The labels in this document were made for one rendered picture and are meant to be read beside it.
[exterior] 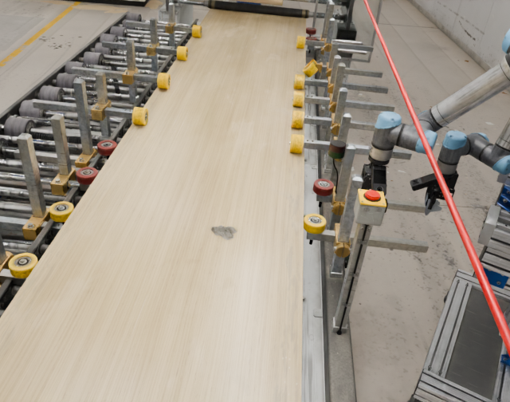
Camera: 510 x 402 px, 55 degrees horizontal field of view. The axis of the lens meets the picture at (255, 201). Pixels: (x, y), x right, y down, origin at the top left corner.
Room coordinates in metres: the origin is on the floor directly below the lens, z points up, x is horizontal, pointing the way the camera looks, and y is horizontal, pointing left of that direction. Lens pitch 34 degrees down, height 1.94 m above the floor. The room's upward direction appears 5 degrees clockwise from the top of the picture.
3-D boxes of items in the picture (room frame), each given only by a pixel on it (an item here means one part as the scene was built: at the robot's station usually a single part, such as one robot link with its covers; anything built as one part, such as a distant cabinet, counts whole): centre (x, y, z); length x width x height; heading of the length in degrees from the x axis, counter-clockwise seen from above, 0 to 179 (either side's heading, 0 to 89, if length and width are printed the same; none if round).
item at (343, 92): (2.13, -0.35, 0.89); 0.03 x 0.03 x 0.48; 88
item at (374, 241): (1.42, -0.42, 0.84); 0.43 x 0.03 x 0.04; 88
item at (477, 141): (1.70, -0.81, 1.12); 0.11 x 0.11 x 0.08; 30
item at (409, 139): (1.45, -0.50, 1.25); 0.11 x 0.11 x 0.08; 65
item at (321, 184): (1.68, -0.27, 0.85); 0.08 x 0.08 x 0.11
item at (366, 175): (1.49, -0.40, 1.09); 0.09 x 0.08 x 0.12; 178
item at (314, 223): (1.43, -0.22, 0.85); 0.08 x 0.08 x 0.11
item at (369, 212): (1.12, -0.31, 1.18); 0.07 x 0.07 x 0.08; 88
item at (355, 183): (1.38, -0.32, 0.89); 0.03 x 0.03 x 0.48; 88
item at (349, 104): (2.42, -0.42, 0.95); 0.50 x 0.04 x 0.04; 88
